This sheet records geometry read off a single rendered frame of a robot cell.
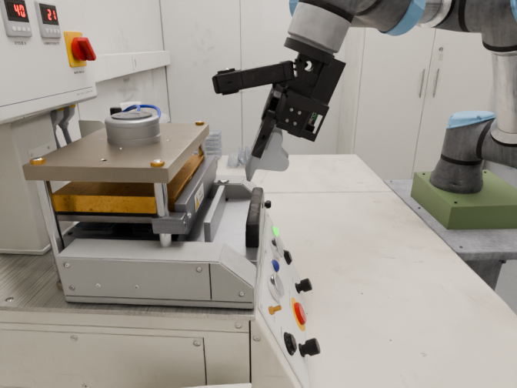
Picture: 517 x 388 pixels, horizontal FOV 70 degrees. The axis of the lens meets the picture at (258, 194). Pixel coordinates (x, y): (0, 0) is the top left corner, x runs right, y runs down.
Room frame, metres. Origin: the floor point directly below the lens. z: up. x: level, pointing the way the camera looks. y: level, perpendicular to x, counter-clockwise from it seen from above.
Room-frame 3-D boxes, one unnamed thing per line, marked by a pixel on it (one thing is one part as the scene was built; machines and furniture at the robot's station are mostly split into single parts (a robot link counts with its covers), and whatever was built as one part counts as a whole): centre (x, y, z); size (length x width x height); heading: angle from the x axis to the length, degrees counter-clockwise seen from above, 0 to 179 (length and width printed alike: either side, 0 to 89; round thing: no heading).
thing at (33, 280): (0.56, 0.22, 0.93); 0.46 x 0.35 x 0.01; 87
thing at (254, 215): (0.54, 0.01, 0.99); 0.15 x 0.02 x 0.04; 177
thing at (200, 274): (0.41, 0.13, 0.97); 0.25 x 0.05 x 0.07; 87
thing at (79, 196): (0.56, 0.19, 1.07); 0.22 x 0.17 x 0.10; 177
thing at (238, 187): (0.69, 0.11, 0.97); 0.26 x 0.05 x 0.07; 87
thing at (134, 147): (0.58, 0.22, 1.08); 0.31 x 0.24 x 0.13; 177
